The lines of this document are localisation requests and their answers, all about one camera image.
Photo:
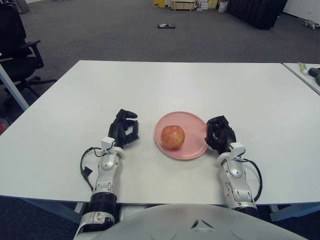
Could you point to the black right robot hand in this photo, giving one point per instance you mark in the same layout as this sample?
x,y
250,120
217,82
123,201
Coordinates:
x,y
228,136

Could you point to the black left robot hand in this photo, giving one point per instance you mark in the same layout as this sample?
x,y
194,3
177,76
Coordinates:
x,y
116,130

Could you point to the pink round plate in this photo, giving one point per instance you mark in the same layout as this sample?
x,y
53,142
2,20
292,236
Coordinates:
x,y
195,140

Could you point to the red-yellow apple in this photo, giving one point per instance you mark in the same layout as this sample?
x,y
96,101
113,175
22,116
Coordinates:
x,y
173,137

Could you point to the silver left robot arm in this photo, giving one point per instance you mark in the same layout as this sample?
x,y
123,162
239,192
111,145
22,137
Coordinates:
x,y
107,175

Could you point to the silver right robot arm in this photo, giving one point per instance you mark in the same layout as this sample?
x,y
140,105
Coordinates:
x,y
235,180

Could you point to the white neighbouring table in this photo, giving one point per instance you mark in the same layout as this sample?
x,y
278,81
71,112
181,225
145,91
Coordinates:
x,y
296,75

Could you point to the green-white tube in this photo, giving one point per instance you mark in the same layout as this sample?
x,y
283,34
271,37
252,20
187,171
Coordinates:
x,y
303,68

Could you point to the grey robot torso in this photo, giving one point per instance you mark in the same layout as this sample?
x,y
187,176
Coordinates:
x,y
175,225

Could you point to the dark grey power tool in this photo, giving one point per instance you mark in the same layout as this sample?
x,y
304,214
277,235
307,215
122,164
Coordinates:
x,y
315,72

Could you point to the grey slanted desk leg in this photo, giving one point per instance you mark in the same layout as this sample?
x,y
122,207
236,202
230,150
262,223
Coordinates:
x,y
12,85

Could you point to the red object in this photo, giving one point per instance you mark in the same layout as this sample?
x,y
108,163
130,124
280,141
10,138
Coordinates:
x,y
2,127

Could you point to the black flat floor object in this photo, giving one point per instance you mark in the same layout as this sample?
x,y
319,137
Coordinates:
x,y
166,26

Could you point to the black office chair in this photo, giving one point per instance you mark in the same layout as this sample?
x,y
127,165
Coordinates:
x,y
15,62

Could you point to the black curtain partition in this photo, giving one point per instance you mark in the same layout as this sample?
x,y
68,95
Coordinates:
x,y
257,12

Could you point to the white plastic bag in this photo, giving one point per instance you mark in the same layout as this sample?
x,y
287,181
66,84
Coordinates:
x,y
222,7

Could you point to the yellow cardboard box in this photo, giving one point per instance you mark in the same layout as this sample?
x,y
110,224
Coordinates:
x,y
213,3
159,3

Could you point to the stacked white boxes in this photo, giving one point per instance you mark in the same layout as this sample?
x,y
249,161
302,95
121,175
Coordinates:
x,y
202,5

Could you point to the wooden crate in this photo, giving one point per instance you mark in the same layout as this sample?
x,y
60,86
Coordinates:
x,y
182,5

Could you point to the grey cabinet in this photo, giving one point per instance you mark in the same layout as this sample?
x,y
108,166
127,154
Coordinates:
x,y
23,2

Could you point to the blue-grey table frame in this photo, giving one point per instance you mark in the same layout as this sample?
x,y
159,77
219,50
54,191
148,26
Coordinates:
x,y
50,205

